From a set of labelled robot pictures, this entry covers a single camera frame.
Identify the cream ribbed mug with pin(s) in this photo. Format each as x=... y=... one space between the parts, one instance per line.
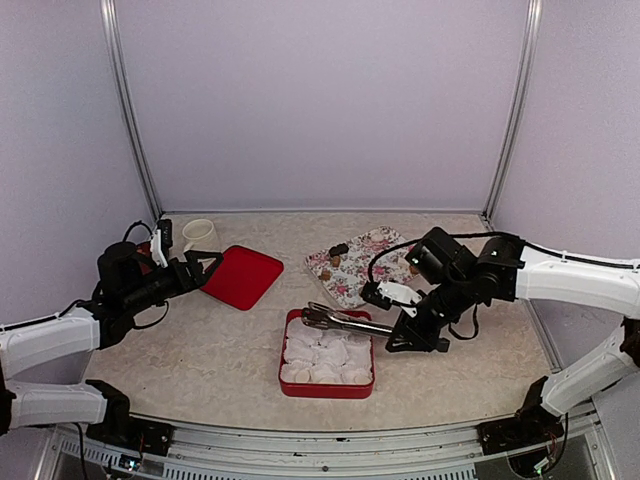
x=200 y=235

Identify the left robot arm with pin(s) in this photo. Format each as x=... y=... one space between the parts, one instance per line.
x=129 y=283

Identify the red chocolate tin box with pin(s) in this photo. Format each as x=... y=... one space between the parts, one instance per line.
x=333 y=357

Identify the front aluminium rail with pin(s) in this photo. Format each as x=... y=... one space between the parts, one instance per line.
x=439 y=452

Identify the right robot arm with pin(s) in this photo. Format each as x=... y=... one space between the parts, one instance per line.
x=509 y=268

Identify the floral tray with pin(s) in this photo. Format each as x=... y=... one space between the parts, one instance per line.
x=350 y=276

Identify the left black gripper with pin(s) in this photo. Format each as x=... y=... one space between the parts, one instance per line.
x=194 y=270

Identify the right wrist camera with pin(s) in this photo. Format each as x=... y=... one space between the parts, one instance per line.
x=384 y=295

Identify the steel serving tongs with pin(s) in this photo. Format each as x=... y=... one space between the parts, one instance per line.
x=337 y=320

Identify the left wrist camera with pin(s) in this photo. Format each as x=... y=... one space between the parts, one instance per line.
x=160 y=239

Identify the dark red patterned coaster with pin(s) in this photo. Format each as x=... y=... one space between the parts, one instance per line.
x=143 y=251

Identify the red tin lid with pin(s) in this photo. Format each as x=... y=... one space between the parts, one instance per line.
x=243 y=277

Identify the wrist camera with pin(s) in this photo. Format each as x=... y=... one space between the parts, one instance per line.
x=160 y=239
x=384 y=295

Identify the aluminium frame post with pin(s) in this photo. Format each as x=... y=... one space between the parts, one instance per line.
x=517 y=108
x=110 y=24

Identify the right aluminium frame post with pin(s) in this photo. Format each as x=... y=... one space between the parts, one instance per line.
x=517 y=108

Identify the white round chocolate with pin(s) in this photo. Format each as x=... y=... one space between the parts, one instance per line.
x=302 y=376

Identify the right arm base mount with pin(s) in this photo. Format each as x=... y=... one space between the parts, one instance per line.
x=514 y=433

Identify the left aluminium frame post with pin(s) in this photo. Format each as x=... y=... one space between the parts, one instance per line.
x=110 y=24

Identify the dark chocolate on tray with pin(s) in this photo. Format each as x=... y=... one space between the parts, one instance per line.
x=339 y=249

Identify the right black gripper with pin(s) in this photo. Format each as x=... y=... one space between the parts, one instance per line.
x=422 y=339

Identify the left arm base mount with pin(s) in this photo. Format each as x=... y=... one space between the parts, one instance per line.
x=143 y=436

